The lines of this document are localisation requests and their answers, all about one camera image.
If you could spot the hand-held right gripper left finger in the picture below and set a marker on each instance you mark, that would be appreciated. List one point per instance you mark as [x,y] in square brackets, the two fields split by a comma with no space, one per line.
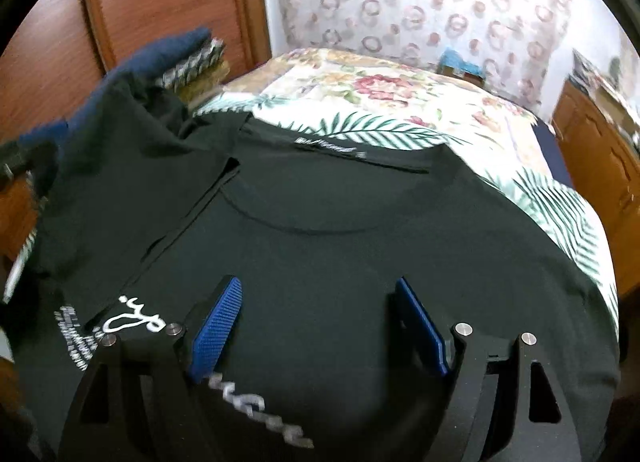
[216,327]

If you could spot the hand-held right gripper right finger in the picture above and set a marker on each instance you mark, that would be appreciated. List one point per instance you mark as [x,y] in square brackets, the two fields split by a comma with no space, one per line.
[422,329]

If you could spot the black t-shirt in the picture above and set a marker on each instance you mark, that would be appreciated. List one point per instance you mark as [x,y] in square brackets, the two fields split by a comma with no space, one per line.
[320,262]

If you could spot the palm-leaf bed sheet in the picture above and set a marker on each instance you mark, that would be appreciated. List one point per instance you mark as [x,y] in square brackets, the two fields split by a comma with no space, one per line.
[550,207]

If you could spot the navy blue mattress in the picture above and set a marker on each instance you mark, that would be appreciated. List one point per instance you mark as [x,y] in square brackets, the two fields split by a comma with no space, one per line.
[550,152]

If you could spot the wooden cabinet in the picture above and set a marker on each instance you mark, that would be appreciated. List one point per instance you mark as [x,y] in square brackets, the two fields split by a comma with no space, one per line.
[595,157]

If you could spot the floral blanket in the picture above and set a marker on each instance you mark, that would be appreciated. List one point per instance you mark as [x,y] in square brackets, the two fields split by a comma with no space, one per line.
[380,87]

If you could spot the blue storage box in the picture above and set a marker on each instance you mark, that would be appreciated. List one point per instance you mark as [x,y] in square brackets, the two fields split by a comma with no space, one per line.
[460,67]

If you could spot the navy blue pillow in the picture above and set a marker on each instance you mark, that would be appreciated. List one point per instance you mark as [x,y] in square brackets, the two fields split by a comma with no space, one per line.
[150,57]

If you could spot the clutter of small desk things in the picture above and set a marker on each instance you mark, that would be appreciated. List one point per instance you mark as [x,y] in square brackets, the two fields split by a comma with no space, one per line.
[605,82]

